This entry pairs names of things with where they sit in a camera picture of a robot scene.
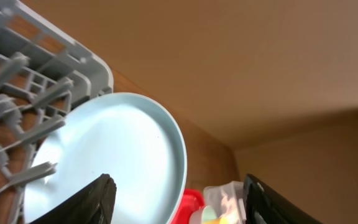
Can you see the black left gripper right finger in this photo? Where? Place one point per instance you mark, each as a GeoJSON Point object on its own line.
{"type": "Point", "coordinates": [264, 205]}

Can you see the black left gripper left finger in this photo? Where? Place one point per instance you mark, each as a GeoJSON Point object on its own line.
{"type": "Point", "coordinates": [93, 204]}

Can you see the large light blue plate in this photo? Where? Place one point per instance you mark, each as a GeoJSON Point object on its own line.
{"type": "Point", "coordinates": [128, 136]}

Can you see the clear plastic waste bin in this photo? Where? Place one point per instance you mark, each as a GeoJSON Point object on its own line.
{"type": "Point", "coordinates": [227, 201]}

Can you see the grey plastic dishwasher rack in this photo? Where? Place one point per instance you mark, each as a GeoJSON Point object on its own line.
{"type": "Point", "coordinates": [44, 74]}

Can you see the yellow plastic cup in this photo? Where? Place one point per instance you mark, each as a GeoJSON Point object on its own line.
{"type": "Point", "coordinates": [221, 220]}

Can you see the small green saucer plate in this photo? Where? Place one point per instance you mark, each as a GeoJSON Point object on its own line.
{"type": "Point", "coordinates": [203, 215]}

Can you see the red plastic serving tray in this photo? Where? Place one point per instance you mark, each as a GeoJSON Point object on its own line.
{"type": "Point", "coordinates": [191, 201]}

